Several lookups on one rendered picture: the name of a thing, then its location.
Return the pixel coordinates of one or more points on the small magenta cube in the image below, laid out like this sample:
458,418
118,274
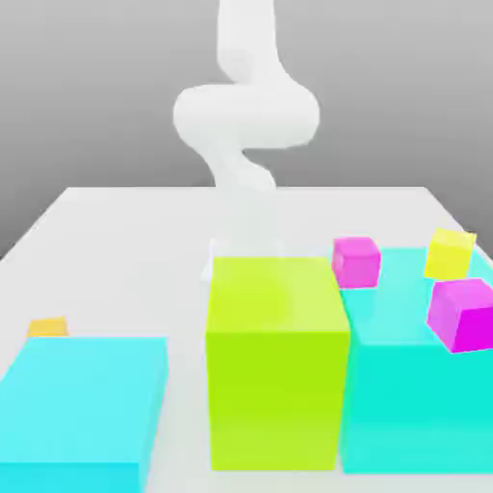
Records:
462,312

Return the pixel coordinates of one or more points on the large cyan box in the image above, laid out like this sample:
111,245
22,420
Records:
77,408

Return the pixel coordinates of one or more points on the small yellow cube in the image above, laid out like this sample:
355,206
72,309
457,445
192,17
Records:
448,254

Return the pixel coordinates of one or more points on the large turquoise box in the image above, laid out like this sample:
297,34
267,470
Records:
408,393

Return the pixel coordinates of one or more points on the small orange cube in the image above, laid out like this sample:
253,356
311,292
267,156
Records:
47,327

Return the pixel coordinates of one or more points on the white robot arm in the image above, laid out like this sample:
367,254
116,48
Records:
246,115

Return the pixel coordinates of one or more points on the small pink cube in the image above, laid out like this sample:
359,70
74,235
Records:
356,262

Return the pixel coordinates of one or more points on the large lime green box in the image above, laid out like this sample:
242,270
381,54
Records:
275,366

